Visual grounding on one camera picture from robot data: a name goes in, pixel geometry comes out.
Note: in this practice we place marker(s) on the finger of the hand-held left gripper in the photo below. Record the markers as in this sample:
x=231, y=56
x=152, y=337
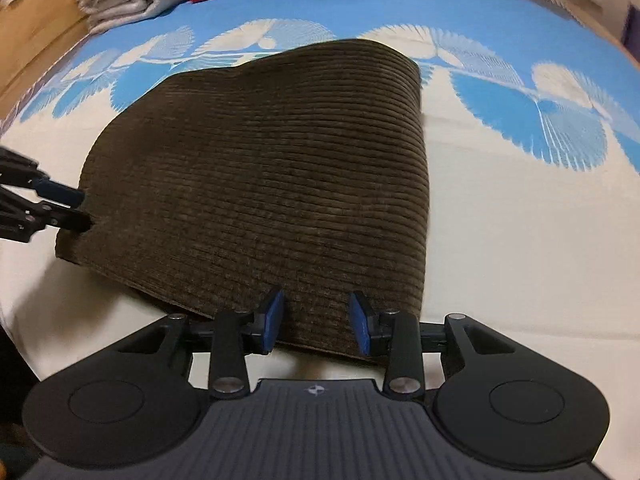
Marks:
x=65, y=219
x=57, y=192

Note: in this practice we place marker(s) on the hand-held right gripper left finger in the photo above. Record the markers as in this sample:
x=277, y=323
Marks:
x=274, y=320

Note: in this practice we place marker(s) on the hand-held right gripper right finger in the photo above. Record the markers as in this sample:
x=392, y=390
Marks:
x=360, y=327

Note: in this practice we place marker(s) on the blue and white printed blanket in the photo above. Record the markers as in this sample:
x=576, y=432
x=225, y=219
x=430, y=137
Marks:
x=510, y=240

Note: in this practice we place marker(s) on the purple box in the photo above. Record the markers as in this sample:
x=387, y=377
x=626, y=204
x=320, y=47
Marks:
x=629, y=25

